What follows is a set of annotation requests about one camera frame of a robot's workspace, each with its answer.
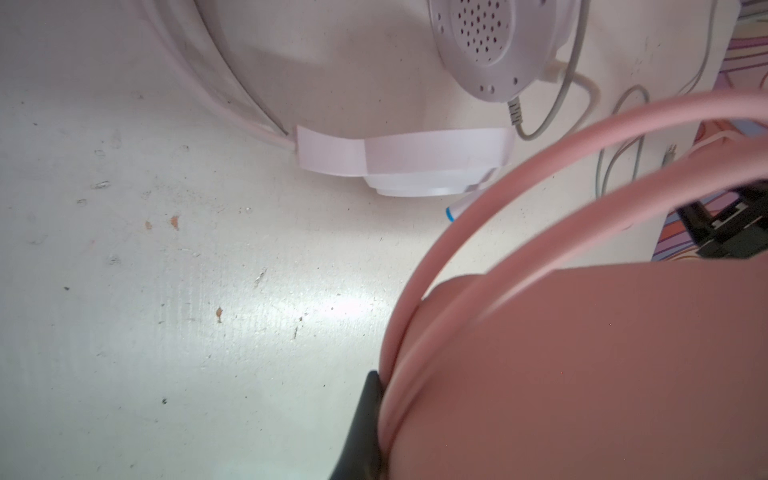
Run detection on pink headphones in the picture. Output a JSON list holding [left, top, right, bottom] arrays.
[[378, 90, 767, 479]]

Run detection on white headphones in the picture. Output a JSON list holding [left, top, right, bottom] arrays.
[[135, 1, 590, 197]]

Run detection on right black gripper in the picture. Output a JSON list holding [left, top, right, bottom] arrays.
[[677, 180, 767, 259]]

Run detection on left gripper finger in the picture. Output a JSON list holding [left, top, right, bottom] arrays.
[[329, 371, 384, 480]]

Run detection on grey headphone cable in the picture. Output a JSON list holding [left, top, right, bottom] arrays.
[[506, 0, 721, 199]]

